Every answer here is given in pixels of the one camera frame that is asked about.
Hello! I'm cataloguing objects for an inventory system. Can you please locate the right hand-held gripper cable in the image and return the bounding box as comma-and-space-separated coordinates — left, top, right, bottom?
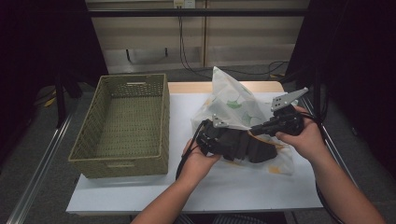
298, 111, 344, 224

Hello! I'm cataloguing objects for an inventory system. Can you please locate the dark cloth garment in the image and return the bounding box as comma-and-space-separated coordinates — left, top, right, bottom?
214, 127, 278, 164

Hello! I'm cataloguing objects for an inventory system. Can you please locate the black stand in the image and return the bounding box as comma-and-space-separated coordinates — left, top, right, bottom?
54, 73, 83, 129
311, 68, 331, 122

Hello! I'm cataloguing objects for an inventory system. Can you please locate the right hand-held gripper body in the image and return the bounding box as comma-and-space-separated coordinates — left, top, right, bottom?
267, 87, 310, 137

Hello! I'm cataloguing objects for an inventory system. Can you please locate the black curtain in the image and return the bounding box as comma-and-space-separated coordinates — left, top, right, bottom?
0, 0, 108, 162
284, 0, 396, 175

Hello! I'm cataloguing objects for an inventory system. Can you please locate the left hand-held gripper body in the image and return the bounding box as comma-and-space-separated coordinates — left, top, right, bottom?
195, 114, 232, 157

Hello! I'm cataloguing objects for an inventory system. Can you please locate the hand-held gripper cable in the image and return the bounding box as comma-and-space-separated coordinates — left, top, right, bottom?
175, 119, 208, 181
298, 111, 344, 224

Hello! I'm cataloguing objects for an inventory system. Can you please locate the person's right hand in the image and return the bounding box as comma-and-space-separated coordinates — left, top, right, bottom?
275, 105, 326, 166

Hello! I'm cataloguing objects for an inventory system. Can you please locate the aluminium floor rail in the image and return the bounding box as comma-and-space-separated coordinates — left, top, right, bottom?
300, 92, 379, 224
6, 105, 78, 224

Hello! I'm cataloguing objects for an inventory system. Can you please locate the black power cable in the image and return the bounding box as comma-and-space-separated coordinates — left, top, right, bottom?
177, 7, 290, 82

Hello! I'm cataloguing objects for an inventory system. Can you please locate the white wall outlet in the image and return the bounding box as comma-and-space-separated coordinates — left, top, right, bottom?
173, 0, 196, 9

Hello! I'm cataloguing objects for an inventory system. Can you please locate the person's left hand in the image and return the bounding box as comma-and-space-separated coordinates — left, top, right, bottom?
181, 138, 222, 188

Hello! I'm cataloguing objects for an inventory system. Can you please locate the left hand-held gripper cable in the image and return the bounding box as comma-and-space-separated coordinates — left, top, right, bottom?
175, 119, 208, 181

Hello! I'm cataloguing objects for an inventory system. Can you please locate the small yellow object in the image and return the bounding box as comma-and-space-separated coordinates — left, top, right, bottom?
43, 96, 58, 108

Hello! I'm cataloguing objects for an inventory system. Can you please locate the white leaf-print mesh laundry bag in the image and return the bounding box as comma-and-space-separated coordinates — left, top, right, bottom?
190, 65, 299, 175

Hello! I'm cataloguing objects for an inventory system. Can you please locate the white table sheet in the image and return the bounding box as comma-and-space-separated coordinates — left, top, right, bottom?
65, 91, 325, 215

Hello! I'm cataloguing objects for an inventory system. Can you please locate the person's striped clothing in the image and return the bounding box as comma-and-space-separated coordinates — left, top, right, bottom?
174, 213, 265, 224

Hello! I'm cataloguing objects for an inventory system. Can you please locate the green woven basket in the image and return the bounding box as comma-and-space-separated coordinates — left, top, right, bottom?
68, 73, 171, 179

